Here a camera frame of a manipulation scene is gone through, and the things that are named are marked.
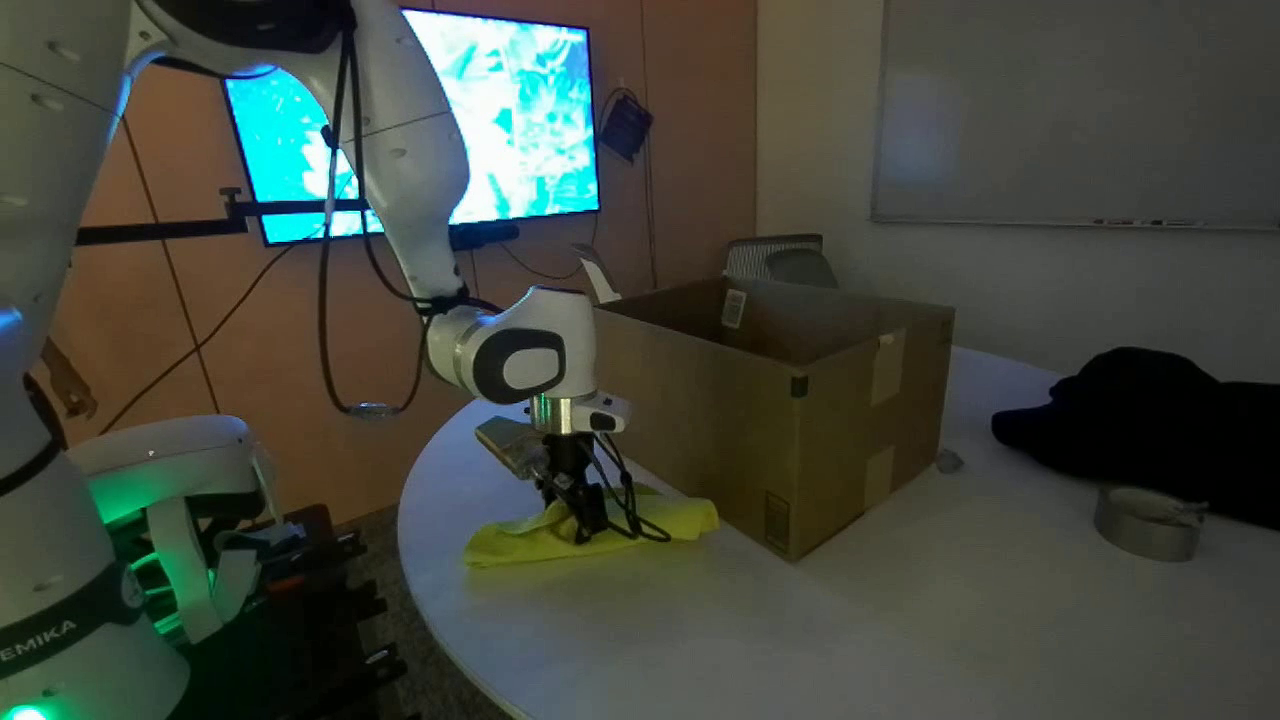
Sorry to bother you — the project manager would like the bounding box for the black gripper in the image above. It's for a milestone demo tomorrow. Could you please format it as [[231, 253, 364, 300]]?
[[530, 428, 610, 544]]

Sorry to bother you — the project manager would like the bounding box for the yellow terry cloth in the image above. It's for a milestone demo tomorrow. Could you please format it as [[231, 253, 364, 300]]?
[[460, 482, 723, 576]]

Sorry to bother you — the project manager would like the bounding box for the open cardboard box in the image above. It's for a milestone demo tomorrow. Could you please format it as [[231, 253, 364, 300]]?
[[577, 253, 959, 561]]

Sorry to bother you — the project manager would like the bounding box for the black robot mounting cart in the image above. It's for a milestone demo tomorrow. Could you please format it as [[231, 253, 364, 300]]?
[[171, 501, 405, 720]]

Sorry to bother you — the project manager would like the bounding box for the grey plastic chair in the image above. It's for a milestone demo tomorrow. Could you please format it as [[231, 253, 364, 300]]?
[[715, 231, 840, 296]]

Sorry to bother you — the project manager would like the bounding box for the grey tape roll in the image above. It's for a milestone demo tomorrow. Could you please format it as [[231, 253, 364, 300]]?
[[1093, 478, 1210, 563]]

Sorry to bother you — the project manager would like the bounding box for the black garment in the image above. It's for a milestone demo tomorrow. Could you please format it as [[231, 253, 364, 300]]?
[[989, 345, 1280, 530]]

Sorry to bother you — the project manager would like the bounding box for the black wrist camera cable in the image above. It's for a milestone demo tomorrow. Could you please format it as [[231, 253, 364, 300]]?
[[579, 428, 679, 548]]

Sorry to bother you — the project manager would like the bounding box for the wrist mounted camera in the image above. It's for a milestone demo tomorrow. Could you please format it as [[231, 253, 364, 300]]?
[[470, 411, 557, 482]]

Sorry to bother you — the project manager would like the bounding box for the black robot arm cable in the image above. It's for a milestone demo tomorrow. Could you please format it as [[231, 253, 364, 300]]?
[[311, 21, 470, 420]]

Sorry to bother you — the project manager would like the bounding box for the black wall box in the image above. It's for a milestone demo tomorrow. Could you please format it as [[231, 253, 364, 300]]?
[[596, 89, 659, 162]]

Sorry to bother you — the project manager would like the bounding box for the wall mounted monitor screen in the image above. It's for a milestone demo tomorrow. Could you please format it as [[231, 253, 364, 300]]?
[[216, 2, 608, 253]]

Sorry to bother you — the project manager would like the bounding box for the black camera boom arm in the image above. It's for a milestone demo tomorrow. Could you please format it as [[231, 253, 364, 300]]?
[[72, 182, 522, 254]]

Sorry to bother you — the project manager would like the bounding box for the white wall whiteboard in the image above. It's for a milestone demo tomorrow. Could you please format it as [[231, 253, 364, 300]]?
[[871, 0, 1280, 236]]

